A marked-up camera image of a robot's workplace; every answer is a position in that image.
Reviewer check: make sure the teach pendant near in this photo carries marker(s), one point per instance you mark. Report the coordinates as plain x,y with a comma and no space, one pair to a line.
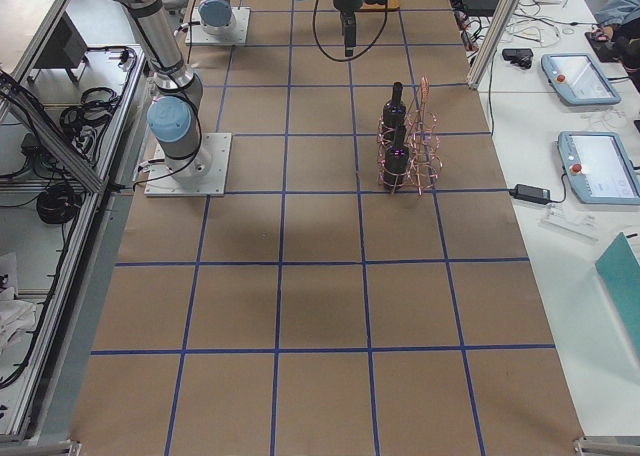
598,168

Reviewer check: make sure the aluminium frame post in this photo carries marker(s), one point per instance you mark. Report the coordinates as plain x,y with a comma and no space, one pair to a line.
502,15

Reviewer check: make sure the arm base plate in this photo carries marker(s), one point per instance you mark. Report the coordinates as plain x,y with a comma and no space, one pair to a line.
233,34
206,175

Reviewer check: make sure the copper wire bottle basket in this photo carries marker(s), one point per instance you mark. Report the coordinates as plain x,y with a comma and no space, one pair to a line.
424,164

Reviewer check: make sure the dark wine bottle in basket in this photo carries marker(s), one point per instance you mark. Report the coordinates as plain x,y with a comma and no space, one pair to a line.
394,112

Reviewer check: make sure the black power adapter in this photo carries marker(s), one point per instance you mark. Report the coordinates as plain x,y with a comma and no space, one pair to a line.
533,194

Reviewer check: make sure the teach pendant far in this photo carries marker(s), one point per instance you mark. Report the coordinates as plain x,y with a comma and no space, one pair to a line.
578,79

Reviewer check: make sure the teal folder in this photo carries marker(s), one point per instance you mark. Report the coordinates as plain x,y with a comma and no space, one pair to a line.
618,268

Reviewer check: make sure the teach pendant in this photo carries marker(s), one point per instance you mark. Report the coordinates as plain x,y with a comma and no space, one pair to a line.
598,168
578,79

